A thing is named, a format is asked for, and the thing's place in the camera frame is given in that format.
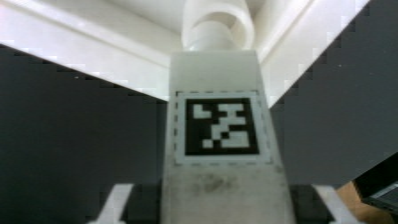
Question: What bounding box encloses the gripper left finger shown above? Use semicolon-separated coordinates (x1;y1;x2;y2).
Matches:
0;45;167;224

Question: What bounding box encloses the white table leg with tag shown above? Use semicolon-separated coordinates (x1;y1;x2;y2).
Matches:
161;11;296;224

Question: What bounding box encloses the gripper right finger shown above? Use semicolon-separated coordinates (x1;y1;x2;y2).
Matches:
268;0;398;224

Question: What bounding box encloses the white square table top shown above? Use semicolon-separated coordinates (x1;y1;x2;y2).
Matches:
0;0;371;102

